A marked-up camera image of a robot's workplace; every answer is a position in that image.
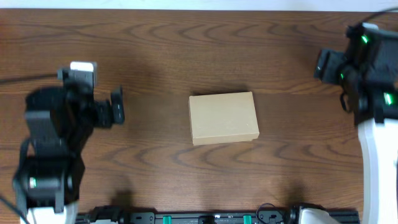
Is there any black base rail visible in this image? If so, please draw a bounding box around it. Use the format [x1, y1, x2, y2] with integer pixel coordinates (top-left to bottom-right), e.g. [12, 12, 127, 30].
[75, 203, 361, 224]

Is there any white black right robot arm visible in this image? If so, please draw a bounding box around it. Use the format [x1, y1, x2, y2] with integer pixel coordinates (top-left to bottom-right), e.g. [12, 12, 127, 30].
[314, 22, 397, 223]

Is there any brown cardboard box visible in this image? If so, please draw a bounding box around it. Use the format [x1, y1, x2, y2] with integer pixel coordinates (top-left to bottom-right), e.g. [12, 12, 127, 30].
[188, 91, 259, 146]

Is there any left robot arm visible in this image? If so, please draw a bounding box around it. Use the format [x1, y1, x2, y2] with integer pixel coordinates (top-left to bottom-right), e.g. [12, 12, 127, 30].
[13, 85, 125, 223]

